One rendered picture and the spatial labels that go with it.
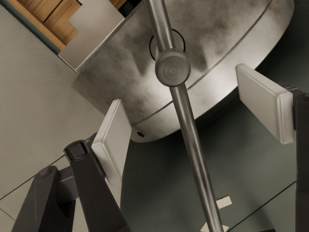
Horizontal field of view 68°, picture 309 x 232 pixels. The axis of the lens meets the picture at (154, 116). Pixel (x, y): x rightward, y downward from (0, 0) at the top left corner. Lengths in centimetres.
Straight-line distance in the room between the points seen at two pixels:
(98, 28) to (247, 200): 29
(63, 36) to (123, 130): 45
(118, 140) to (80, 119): 145
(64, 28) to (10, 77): 110
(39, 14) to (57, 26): 4
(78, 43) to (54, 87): 124
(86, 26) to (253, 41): 22
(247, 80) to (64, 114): 150
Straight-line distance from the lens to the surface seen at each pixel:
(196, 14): 23
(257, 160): 28
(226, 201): 29
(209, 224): 21
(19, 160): 188
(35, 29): 99
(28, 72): 162
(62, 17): 60
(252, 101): 17
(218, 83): 24
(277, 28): 28
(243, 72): 17
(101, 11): 36
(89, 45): 35
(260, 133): 27
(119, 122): 17
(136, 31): 22
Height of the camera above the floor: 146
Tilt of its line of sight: 69 degrees down
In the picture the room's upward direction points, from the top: 167 degrees clockwise
